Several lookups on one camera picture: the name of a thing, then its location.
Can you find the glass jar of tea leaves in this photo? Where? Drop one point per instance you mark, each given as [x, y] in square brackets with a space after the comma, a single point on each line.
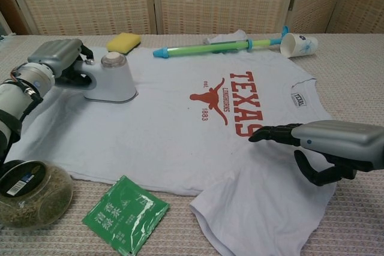
[42, 202]

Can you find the white steam iron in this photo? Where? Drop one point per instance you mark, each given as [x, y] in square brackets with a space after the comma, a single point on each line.
[117, 85]

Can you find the white paper cup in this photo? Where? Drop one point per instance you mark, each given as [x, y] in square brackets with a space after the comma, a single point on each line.
[300, 45]

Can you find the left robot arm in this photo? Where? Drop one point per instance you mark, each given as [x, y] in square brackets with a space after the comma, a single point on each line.
[15, 97]

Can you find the green tea packet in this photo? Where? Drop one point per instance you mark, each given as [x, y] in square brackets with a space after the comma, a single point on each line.
[120, 214]

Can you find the woven folding screen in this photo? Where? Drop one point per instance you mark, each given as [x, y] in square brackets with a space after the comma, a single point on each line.
[90, 1]

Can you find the yellow green scrub sponge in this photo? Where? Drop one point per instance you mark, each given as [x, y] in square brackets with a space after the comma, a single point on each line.
[124, 41]

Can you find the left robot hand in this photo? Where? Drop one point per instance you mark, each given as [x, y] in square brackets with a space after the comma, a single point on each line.
[57, 53]

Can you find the beige woven tablecloth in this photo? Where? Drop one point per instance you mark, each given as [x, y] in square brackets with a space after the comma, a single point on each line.
[354, 88]

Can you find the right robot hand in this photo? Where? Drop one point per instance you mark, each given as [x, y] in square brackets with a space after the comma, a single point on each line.
[339, 139]

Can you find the white Texas Longhorns T-shirt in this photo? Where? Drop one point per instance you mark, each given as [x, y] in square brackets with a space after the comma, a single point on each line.
[156, 136]

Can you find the green blue water pump toy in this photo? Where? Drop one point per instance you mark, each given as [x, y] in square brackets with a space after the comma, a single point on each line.
[198, 48]

